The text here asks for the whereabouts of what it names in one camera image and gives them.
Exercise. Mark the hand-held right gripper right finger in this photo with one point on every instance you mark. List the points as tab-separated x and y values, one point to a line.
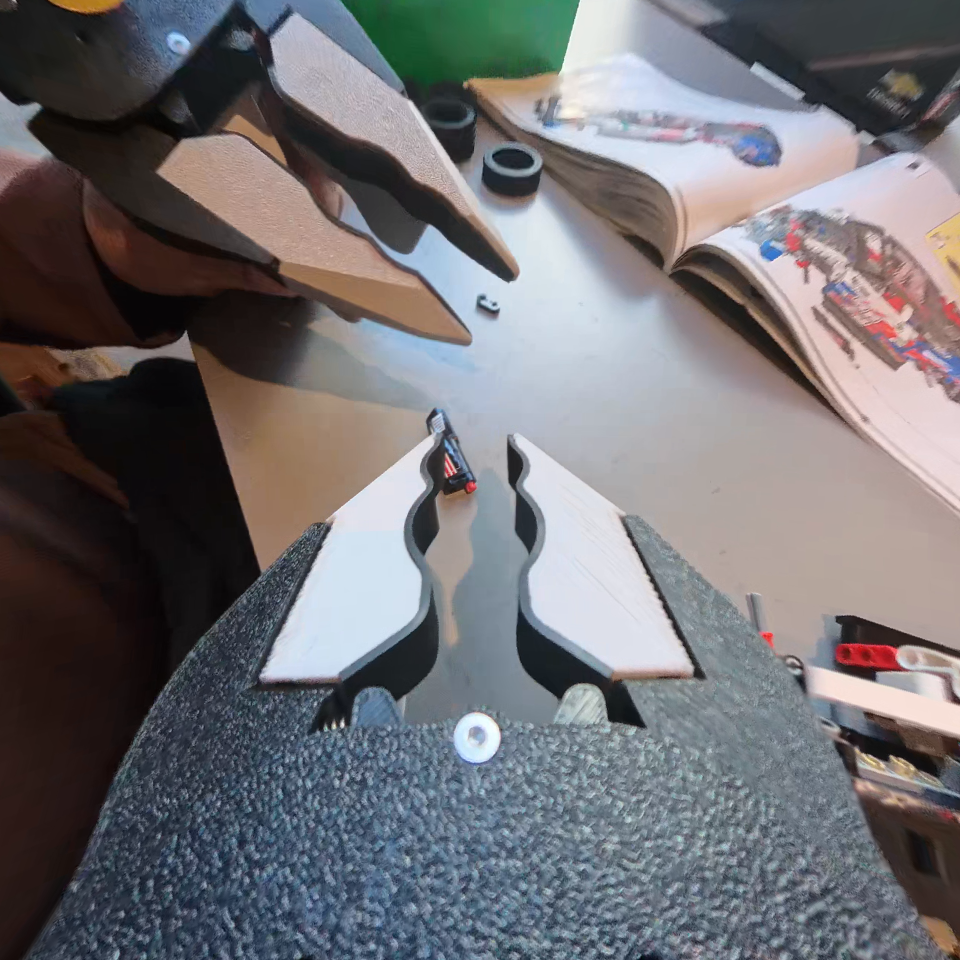
592	600

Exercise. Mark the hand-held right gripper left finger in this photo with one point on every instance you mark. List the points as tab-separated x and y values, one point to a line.
352	600

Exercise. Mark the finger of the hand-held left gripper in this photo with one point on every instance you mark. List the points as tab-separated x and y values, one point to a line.
375	112
285	217

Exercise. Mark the black striped toy brick panel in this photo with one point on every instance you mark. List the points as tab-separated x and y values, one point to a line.
454	465

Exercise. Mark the small black toy connector pin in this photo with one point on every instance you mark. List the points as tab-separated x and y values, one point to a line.
487	304

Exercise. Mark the person's left forearm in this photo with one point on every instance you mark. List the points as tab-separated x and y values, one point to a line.
45	247

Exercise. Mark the grey desk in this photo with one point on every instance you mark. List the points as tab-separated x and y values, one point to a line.
637	375

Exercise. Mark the person's left hand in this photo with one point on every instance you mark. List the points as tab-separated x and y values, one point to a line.
187	277

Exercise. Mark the black rubber toy tyre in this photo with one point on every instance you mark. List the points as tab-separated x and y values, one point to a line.
512	187
448	142

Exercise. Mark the green plastic bin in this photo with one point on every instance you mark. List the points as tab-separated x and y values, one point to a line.
450	37

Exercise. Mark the black garment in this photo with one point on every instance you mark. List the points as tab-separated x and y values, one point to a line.
172	487

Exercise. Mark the person's brown shirt torso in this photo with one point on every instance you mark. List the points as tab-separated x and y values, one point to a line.
60	675

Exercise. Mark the open instruction booklet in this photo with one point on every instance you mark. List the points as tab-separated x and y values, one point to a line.
675	150

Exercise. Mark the partly built toy brick car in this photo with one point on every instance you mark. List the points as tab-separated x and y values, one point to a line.
885	697

